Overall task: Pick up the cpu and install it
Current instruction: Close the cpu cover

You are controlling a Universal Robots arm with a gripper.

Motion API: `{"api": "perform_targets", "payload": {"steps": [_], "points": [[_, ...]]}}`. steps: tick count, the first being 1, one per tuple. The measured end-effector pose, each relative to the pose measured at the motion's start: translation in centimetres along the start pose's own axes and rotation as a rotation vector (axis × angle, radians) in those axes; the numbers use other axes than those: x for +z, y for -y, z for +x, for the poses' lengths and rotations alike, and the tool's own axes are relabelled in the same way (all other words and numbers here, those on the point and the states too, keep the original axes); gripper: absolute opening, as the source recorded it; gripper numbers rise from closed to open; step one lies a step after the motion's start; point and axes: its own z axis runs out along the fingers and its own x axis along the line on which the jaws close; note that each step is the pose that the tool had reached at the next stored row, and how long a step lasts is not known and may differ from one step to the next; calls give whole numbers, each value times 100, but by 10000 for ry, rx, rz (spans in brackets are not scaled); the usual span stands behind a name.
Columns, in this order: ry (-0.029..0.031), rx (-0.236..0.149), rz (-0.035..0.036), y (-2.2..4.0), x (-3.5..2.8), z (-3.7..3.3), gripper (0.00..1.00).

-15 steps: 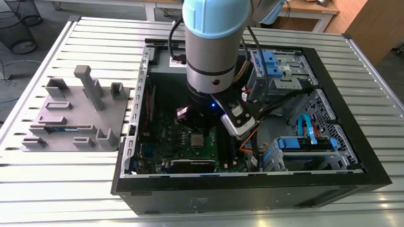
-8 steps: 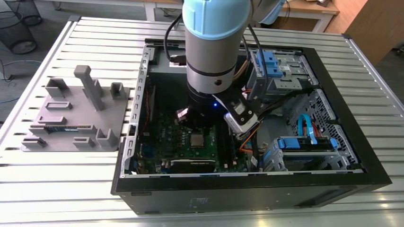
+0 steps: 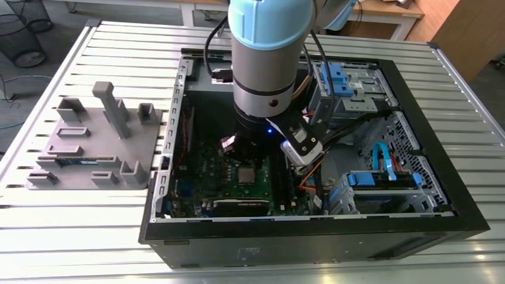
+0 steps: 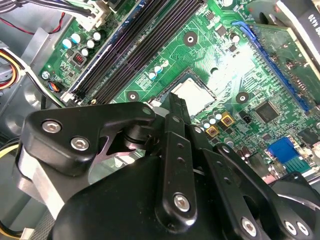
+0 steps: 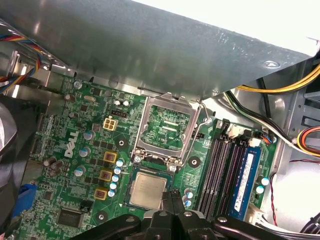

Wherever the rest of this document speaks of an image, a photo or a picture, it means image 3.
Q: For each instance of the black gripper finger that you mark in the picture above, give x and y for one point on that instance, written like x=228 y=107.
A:
x=228 y=146

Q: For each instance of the grey parts rack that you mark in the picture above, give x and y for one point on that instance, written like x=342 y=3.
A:
x=98 y=148

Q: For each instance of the small black mesh bin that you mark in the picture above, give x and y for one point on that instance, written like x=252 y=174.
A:
x=38 y=17

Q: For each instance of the green motherboard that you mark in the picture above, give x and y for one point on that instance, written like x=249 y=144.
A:
x=220 y=189

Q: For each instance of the RAM stick with blue label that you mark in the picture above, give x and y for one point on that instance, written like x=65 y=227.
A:
x=78 y=163

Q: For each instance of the black graphics card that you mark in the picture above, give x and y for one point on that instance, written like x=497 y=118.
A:
x=240 y=208

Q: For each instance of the grey metal disk bay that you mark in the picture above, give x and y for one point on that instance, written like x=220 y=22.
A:
x=386 y=193

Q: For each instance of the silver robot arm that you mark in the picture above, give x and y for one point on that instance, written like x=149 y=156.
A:
x=264 y=74

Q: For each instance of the black PC case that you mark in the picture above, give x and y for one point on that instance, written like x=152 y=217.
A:
x=276 y=251

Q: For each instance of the blue plastic drive latch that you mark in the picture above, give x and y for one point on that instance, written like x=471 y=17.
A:
x=342 y=90
x=338 y=74

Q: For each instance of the large black mesh bin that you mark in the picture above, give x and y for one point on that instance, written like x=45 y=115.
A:
x=22 y=44

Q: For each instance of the wooden cabinet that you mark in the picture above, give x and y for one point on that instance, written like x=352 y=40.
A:
x=465 y=35

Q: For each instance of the grey power supply unit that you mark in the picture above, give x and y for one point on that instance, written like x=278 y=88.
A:
x=205 y=100

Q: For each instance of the wooden desk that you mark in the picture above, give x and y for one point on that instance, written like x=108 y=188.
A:
x=394 y=9

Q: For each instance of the black RAM slot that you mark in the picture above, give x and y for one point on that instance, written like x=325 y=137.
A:
x=278 y=183
x=289 y=186

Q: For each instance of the empty blue disk carrier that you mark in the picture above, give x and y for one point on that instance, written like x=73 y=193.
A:
x=334 y=199

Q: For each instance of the CPU socket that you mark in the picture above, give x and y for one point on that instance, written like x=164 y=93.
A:
x=258 y=176

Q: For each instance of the hard disk in blue carrier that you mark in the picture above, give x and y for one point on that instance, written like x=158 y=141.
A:
x=394 y=179

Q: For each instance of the silver CPU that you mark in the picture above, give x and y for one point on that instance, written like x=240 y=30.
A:
x=246 y=175

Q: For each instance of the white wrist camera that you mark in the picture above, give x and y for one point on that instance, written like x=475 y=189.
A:
x=292 y=154

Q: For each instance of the grey metal drive cage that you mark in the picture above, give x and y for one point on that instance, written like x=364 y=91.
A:
x=354 y=109

